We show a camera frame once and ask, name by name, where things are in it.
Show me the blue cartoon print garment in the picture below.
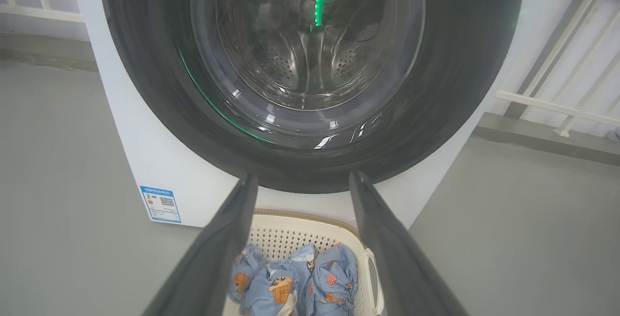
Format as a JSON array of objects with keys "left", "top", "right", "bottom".
[{"left": 305, "top": 242, "right": 359, "bottom": 316}]

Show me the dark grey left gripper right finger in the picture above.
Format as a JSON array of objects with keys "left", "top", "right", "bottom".
[{"left": 349, "top": 170, "right": 468, "bottom": 316}]

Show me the blue energy label sticker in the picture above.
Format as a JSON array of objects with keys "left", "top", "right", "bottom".
[{"left": 139, "top": 185, "right": 183, "bottom": 224}]

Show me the cream perforated laundry basket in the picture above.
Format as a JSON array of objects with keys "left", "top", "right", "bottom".
[{"left": 223, "top": 209, "right": 386, "bottom": 316}]

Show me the perforated steel washer drum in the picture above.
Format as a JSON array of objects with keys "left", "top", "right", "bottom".
[{"left": 213, "top": 0, "right": 405, "bottom": 111}]

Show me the white front-load washing machine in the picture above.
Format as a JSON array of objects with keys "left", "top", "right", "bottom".
[{"left": 68, "top": 0, "right": 568, "bottom": 229}]

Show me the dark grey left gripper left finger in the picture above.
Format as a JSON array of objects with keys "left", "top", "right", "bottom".
[{"left": 143, "top": 174, "right": 259, "bottom": 316}]

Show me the black round washer door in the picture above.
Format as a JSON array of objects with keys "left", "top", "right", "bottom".
[{"left": 98, "top": 0, "right": 526, "bottom": 194}]

